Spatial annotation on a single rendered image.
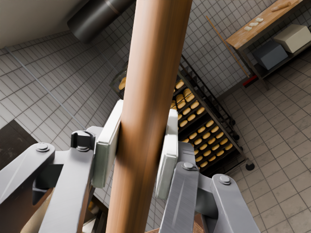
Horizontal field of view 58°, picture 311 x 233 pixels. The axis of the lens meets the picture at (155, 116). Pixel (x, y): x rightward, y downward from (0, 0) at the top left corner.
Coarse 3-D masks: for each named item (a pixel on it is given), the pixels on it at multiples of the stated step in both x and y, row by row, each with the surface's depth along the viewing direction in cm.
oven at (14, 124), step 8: (16, 128) 190; (24, 136) 191; (32, 144) 193; (96, 200) 213; (88, 208) 210; (96, 208) 210; (104, 208) 214; (88, 216) 213; (104, 224) 204; (104, 232) 199
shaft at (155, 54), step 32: (160, 0) 14; (192, 0) 15; (160, 32) 15; (128, 64) 17; (160, 64) 15; (128, 96) 17; (160, 96) 16; (128, 128) 17; (160, 128) 17; (128, 160) 18; (128, 192) 19; (128, 224) 20
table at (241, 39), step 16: (288, 0) 418; (304, 0) 393; (256, 16) 474; (272, 16) 412; (288, 16) 402; (240, 32) 463; (256, 32) 408; (240, 48) 421; (304, 48) 419; (256, 64) 496
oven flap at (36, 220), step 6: (48, 198) 178; (42, 204) 172; (48, 204) 174; (42, 210) 168; (36, 216) 163; (42, 216) 165; (30, 222) 158; (36, 222) 160; (24, 228) 153; (30, 228) 155; (36, 228) 157
